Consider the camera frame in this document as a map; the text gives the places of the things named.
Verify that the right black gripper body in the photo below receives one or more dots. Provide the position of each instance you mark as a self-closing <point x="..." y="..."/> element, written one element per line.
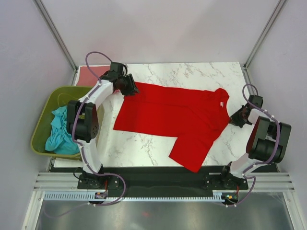
<point x="238" y="119"/>

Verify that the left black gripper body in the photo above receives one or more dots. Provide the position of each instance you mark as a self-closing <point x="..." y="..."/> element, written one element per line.
<point x="126" y="86"/>

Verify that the teal t shirt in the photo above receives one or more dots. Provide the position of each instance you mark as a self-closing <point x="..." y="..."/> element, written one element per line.
<point x="60" y="141"/>

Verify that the white slotted cable duct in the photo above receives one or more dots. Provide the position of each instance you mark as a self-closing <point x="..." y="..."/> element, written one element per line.
<point x="95" y="197"/>

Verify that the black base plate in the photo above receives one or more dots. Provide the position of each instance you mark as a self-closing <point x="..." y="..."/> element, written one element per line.
<point x="157" y="181"/>

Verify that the aluminium frame post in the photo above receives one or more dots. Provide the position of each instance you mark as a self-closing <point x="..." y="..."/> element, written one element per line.
<point x="54" y="31"/>
<point x="265" y="31"/>

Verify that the red t shirt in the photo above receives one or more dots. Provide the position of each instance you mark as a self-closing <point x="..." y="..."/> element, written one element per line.
<point x="195" y="118"/>

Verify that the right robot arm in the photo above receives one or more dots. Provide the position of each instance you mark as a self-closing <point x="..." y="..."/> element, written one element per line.
<point x="266" y="144"/>

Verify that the left aluminium frame post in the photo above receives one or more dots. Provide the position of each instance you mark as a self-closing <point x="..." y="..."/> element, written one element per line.
<point x="54" y="31"/>

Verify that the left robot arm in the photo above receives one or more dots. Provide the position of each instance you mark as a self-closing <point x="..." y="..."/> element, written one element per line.
<point x="82" y="117"/>

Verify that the olive green laundry basket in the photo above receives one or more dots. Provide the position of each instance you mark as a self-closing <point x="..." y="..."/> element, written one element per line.
<point x="58" y="98"/>

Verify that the folded pink t shirt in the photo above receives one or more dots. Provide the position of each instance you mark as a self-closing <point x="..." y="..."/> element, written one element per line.
<point x="86" y="78"/>

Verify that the right aluminium frame post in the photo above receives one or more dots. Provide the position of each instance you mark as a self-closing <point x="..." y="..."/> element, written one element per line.
<point x="265" y="31"/>

